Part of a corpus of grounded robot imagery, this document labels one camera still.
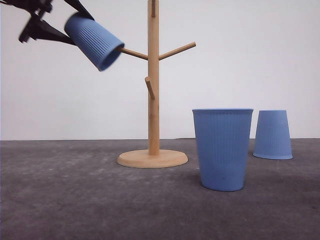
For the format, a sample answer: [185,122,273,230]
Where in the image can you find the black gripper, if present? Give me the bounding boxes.
[0,0,95,46]

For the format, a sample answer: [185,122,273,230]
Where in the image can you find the blue ribbed cup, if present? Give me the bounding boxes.
[192,108,253,192]

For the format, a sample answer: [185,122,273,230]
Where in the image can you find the wooden mug tree stand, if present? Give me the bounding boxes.
[116,0,197,169]

